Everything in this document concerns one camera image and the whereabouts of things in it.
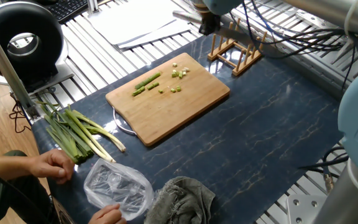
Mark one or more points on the single scallion stalk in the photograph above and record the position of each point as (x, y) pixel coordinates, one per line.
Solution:
(148, 80)

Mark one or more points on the grey-green rag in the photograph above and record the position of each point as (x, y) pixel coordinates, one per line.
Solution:
(182, 202)

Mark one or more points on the clear plastic bag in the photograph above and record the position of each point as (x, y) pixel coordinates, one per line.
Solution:
(120, 186)

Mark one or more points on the silver metal stand post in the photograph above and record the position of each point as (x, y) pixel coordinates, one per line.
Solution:
(92, 6)

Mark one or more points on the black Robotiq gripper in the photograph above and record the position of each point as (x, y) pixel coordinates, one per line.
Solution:
(210, 19)

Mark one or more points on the green trousers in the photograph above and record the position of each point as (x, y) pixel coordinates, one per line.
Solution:
(5, 202)

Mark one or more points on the dark blue marbled mat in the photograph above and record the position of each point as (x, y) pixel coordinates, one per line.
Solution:
(259, 124)

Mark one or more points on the steel cleaver knife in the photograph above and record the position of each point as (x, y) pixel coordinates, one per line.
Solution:
(186, 17)

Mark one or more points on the aluminium extrusion post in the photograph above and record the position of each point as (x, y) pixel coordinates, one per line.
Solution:
(5, 65)

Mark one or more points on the person's right hand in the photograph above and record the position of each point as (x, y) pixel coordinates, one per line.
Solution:
(109, 216)

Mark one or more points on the wooden dish rack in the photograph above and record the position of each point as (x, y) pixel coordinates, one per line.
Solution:
(246, 62)

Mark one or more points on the scallion with white stem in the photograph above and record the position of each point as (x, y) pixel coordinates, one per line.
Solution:
(89, 138)
(98, 146)
(110, 137)

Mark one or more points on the wooden cutting board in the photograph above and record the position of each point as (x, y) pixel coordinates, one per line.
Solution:
(172, 118)

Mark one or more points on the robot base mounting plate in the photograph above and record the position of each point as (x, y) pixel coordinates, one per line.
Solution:
(303, 208)

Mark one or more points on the black keyboard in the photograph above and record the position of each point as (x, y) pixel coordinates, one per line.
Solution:
(67, 9)

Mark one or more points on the grey metal base plate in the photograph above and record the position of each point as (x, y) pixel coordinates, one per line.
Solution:
(61, 76)

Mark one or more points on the white blank paper sheet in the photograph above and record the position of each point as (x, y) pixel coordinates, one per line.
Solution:
(129, 21)

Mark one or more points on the green scallion leaves bundle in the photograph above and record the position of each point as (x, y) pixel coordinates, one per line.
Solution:
(73, 147)

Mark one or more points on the person's left forearm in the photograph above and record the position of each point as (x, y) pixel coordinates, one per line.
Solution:
(2, 169)

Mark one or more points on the person's left hand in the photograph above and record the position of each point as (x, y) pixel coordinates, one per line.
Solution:
(53, 165)

